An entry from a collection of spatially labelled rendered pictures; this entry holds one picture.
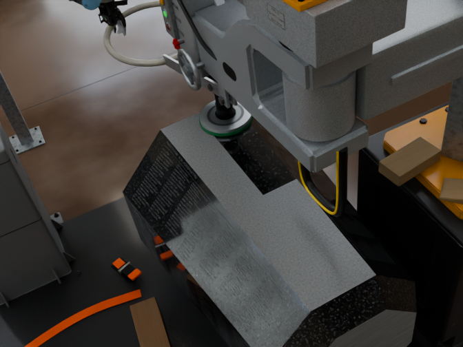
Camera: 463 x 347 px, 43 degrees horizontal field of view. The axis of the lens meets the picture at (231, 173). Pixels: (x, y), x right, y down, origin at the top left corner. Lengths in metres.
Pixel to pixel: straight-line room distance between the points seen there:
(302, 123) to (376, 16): 0.37
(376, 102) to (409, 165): 0.54
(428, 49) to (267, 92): 0.46
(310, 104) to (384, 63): 0.22
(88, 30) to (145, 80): 0.95
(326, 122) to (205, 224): 0.73
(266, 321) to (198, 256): 0.39
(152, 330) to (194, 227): 0.63
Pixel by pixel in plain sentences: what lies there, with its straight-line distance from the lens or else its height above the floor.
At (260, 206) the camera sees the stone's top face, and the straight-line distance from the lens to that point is 2.01.
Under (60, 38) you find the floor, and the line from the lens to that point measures 4.94.
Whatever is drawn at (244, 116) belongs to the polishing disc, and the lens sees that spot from 2.33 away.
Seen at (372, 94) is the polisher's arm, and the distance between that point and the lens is 1.59.
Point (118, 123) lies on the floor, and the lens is 3.83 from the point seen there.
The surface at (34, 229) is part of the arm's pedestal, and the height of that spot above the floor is 0.38.
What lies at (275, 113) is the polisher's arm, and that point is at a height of 1.22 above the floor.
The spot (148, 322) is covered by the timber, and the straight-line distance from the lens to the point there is 2.62.
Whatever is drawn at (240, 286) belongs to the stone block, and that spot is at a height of 0.71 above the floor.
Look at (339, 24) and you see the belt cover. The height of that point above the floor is 1.64.
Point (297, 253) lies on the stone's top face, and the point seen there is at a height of 0.80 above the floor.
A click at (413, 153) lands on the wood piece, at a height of 0.83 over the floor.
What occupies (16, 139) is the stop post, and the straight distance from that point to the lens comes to 4.01.
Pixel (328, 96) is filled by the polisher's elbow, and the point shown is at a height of 1.38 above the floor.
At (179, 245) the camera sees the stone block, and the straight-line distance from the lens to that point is 2.18.
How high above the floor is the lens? 2.30
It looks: 44 degrees down
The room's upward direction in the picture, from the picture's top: 10 degrees counter-clockwise
